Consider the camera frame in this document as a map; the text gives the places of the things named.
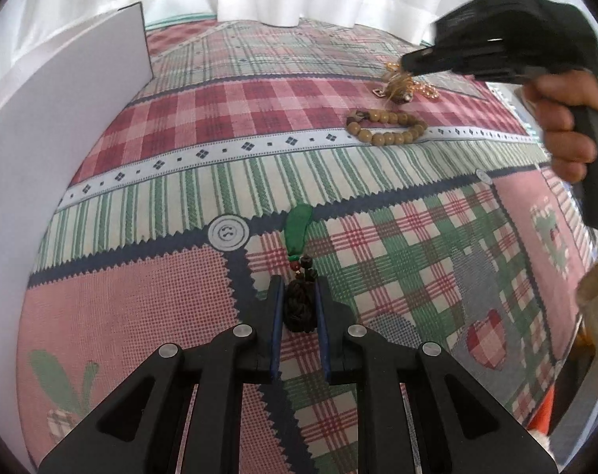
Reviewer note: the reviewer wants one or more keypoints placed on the green pendant with dark knot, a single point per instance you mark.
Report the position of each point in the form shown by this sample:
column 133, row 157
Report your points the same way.
column 299, row 227

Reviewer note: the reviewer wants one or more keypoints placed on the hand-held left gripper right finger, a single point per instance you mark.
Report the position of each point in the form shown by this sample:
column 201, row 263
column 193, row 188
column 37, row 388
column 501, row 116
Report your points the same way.
column 323, row 328

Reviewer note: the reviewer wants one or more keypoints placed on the person's right hand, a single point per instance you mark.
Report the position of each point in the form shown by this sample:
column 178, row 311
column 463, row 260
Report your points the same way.
column 560, row 128

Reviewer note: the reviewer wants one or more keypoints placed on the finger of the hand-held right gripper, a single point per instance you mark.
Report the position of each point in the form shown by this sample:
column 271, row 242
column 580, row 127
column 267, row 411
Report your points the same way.
column 466, row 49
column 456, row 66

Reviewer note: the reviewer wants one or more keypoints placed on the patchwork plaid blanket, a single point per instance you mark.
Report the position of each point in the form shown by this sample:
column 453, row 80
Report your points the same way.
column 180, row 123

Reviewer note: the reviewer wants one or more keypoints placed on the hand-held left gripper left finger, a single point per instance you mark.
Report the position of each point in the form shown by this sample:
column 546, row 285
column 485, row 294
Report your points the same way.
column 276, row 328

